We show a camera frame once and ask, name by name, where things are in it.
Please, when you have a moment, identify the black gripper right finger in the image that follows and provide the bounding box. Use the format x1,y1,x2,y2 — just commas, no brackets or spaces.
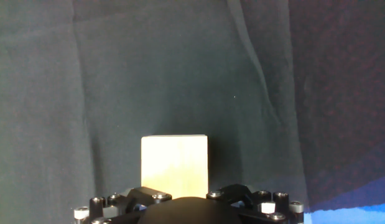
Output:
206,183,305,224

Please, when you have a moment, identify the small wooden block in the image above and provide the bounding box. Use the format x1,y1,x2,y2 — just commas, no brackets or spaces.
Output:
141,134,209,200

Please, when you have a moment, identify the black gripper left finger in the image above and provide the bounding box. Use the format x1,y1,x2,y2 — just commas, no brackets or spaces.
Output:
73,186,173,224

